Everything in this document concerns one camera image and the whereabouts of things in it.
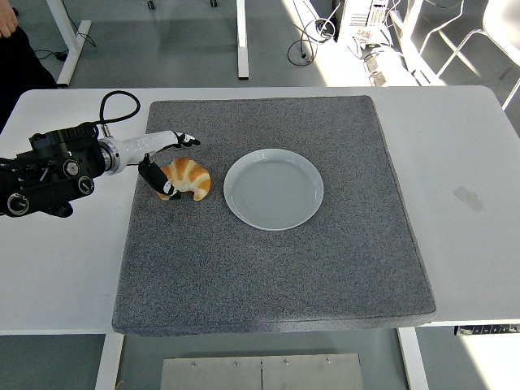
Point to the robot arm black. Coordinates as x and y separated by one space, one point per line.
61 170

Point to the white background table leg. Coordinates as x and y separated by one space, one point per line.
242 40
69 53

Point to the grey felt mat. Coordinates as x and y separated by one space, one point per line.
243 276

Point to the croissant bread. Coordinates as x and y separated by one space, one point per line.
191 174

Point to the person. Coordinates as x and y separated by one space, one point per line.
20 61

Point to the light grey round plate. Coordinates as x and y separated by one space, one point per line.
272 195

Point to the table height control panel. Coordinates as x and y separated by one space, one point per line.
487 329

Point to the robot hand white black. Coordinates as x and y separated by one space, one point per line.
142 144

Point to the white computer tower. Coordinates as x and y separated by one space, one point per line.
357 20

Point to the clear tape piece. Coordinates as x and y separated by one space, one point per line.
469 199

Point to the grey metal plate with screws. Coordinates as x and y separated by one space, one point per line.
243 373

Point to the white chair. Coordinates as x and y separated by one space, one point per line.
503 32

